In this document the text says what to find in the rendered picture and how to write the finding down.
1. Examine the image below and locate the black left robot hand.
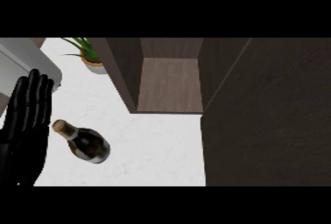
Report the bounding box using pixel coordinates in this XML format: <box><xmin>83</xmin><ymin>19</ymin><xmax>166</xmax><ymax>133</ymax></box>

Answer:
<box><xmin>0</xmin><ymin>68</ymin><xmax>57</xmax><ymax>187</ymax></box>

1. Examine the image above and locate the dark wine bottle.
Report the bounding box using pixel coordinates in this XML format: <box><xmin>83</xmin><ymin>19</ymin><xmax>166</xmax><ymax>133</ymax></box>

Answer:
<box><xmin>52</xmin><ymin>119</ymin><xmax>111</xmax><ymax>165</ymax></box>

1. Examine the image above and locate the brown wooden cabinet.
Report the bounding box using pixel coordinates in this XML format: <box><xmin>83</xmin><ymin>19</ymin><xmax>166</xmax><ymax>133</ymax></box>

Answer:
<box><xmin>88</xmin><ymin>38</ymin><xmax>253</xmax><ymax>115</ymax></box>

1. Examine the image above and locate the dark brown cabinet door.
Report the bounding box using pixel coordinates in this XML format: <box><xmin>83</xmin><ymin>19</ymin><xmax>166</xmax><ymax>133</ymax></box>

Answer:
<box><xmin>200</xmin><ymin>38</ymin><xmax>331</xmax><ymax>187</ymax></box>

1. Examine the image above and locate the pale grey appliance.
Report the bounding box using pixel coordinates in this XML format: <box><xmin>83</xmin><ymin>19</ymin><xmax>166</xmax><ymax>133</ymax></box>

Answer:
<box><xmin>0</xmin><ymin>38</ymin><xmax>64</xmax><ymax>117</ymax></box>

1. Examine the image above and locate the potted green plant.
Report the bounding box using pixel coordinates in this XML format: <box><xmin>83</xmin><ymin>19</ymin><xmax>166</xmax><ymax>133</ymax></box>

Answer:
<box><xmin>61</xmin><ymin>38</ymin><xmax>110</xmax><ymax>75</ymax></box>

